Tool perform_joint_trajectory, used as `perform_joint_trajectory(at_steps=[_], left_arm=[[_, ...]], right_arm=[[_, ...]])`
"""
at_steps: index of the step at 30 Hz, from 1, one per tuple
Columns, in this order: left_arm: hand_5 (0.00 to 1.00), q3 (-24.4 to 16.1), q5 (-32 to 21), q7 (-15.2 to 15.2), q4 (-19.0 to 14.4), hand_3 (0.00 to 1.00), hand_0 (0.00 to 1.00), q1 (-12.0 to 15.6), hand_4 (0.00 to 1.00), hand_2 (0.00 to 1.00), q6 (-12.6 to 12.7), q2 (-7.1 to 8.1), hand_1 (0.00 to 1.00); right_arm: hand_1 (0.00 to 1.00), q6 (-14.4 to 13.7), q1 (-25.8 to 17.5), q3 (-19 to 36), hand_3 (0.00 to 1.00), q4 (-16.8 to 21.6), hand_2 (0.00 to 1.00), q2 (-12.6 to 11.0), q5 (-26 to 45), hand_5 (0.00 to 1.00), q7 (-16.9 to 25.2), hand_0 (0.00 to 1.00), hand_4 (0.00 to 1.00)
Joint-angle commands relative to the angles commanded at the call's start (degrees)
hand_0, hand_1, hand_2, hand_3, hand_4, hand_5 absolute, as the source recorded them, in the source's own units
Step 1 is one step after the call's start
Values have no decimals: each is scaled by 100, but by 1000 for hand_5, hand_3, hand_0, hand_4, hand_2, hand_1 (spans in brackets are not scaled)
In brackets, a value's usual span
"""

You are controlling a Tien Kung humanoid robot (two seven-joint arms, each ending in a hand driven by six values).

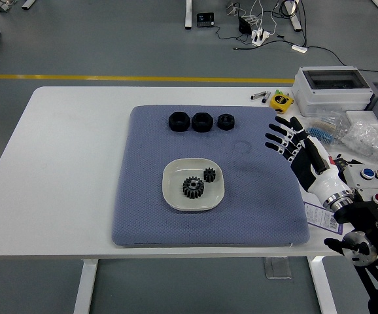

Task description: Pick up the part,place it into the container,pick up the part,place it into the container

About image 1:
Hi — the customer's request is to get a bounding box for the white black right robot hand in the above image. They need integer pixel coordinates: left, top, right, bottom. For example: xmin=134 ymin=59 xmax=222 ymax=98
xmin=264 ymin=116 xmax=353 ymax=205

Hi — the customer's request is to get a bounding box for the large black gear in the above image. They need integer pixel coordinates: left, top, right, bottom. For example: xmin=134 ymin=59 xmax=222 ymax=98
xmin=181 ymin=176 xmax=206 ymax=200

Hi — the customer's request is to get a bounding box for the white flat box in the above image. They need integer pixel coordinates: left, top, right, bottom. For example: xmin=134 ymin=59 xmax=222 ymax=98
xmin=344 ymin=110 xmax=378 ymax=127

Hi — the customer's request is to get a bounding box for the small black hex nut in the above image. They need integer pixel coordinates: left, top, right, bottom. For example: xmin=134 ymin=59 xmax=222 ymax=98
xmin=216 ymin=113 xmax=236 ymax=131

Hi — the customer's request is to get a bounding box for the large black hex nut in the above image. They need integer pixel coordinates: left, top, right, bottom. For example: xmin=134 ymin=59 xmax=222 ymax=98
xmin=191 ymin=112 xmax=214 ymax=133
xmin=169 ymin=111 xmax=190 ymax=133

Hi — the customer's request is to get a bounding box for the clear bag of blue resistors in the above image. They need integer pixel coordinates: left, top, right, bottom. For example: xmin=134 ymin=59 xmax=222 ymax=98
xmin=305 ymin=111 xmax=350 ymax=145

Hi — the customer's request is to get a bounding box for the purple white label card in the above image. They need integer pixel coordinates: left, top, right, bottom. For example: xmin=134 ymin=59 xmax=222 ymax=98
xmin=303 ymin=201 xmax=345 ymax=235

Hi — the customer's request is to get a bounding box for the yellow tape measure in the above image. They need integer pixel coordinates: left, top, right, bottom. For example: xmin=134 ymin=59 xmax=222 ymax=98
xmin=269 ymin=94 xmax=294 ymax=114

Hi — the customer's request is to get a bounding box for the clear bag of white parts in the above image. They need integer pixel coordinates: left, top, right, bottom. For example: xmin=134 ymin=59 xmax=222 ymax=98
xmin=339 ymin=120 xmax=378 ymax=164

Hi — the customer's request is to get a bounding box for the white square plate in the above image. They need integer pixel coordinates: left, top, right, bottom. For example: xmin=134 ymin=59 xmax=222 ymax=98
xmin=162 ymin=157 xmax=226 ymax=213

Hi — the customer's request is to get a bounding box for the white power strip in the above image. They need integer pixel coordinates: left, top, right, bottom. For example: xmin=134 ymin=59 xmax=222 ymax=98
xmin=251 ymin=28 xmax=271 ymax=46

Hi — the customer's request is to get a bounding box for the black power adapter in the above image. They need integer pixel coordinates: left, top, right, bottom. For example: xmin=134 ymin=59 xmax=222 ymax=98
xmin=238 ymin=16 xmax=252 ymax=35

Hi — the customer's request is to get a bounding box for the blue-grey quilted mat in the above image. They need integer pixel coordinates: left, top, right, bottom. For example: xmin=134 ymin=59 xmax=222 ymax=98
xmin=111 ymin=104 xmax=311 ymax=247

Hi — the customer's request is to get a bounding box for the black handheld device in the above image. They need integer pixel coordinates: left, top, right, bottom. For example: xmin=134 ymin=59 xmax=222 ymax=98
xmin=196 ymin=12 xmax=215 ymax=28

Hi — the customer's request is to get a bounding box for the white table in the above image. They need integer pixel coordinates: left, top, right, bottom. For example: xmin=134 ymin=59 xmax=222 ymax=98
xmin=0 ymin=86 xmax=378 ymax=261

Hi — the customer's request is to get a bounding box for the grey enclosure with clear lid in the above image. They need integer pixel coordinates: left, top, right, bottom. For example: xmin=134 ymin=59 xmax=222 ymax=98
xmin=292 ymin=66 xmax=375 ymax=118

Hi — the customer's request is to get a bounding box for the clear plastic bracket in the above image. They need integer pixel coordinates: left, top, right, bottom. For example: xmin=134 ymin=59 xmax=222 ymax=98
xmin=263 ymin=257 xmax=293 ymax=280

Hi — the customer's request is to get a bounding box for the long black cable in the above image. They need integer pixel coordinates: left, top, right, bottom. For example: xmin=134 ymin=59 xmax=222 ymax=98
xmin=306 ymin=45 xmax=378 ymax=81

